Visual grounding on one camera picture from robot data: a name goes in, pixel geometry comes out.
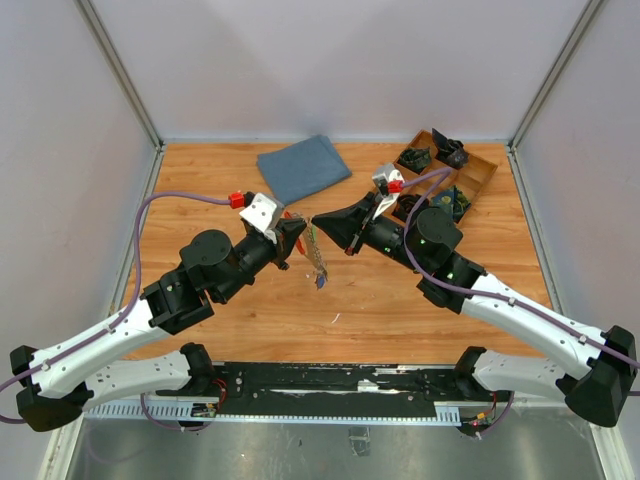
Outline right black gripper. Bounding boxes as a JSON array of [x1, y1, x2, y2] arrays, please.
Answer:
[[311, 192, 427, 274]]

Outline metal key organizer red handle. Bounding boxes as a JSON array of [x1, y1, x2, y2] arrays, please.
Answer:
[[300, 218, 328, 290]]

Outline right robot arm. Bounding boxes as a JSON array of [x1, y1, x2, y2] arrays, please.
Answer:
[[312, 194, 639, 427]]

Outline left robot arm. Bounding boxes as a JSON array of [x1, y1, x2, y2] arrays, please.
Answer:
[[10, 218, 306, 432]]

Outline folded blue cloth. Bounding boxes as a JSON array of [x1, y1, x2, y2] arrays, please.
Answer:
[[257, 135, 352, 206]]

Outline black orange rolled tie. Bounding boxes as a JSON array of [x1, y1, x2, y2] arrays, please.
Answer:
[[392, 194, 420, 222]]

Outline dark green rolled tie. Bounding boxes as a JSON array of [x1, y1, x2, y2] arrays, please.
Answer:
[[397, 147, 432, 175]]

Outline wooden compartment tray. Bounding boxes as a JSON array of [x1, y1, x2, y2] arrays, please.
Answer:
[[385, 130, 497, 225]]

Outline blue yellow floral tie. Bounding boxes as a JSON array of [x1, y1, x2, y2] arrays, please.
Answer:
[[431, 185, 471, 223]]

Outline dark navy rolled tie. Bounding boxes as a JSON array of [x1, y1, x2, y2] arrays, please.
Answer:
[[431, 128, 469, 170]]

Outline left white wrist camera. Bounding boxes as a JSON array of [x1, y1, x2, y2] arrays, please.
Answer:
[[239, 193, 284, 244]]

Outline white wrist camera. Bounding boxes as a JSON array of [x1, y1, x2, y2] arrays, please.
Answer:
[[372, 163, 404, 219], [239, 193, 284, 244]]

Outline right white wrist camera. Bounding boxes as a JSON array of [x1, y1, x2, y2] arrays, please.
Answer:
[[372, 163, 404, 219]]

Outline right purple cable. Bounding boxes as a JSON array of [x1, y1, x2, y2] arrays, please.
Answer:
[[387, 166, 640, 371]]

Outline purple cable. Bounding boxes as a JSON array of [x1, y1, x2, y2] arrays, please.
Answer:
[[0, 192, 256, 425], [387, 166, 640, 371]]

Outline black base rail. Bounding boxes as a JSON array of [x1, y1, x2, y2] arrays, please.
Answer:
[[154, 360, 501, 420]]

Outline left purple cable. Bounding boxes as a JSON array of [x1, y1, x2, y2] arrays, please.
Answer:
[[0, 192, 256, 425]]

